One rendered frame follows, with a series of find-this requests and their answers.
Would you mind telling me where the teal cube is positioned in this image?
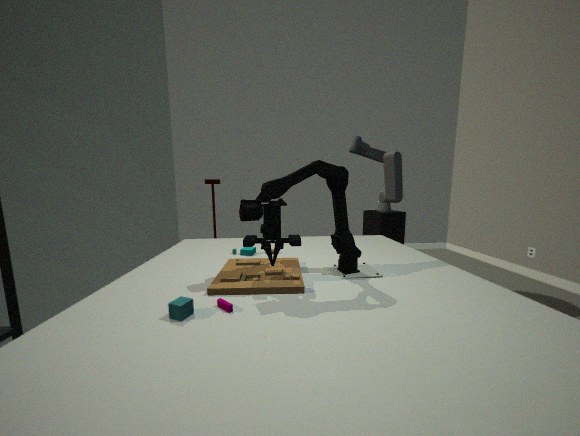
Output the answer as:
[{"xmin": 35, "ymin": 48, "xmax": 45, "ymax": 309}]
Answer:
[{"xmin": 168, "ymin": 296, "xmax": 194, "ymax": 321}]

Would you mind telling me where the tan square board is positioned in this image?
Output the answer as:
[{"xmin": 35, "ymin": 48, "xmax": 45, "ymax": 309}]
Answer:
[{"xmin": 207, "ymin": 258, "xmax": 305, "ymax": 296}]

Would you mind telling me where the teal rectangular block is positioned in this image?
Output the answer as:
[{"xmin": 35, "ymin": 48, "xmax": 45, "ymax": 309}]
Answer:
[{"xmin": 240, "ymin": 247, "xmax": 256, "ymax": 256}]

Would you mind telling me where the magenta rectangular block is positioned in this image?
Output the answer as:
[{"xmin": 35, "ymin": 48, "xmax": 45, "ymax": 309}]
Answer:
[{"xmin": 217, "ymin": 298, "xmax": 233, "ymax": 313}]

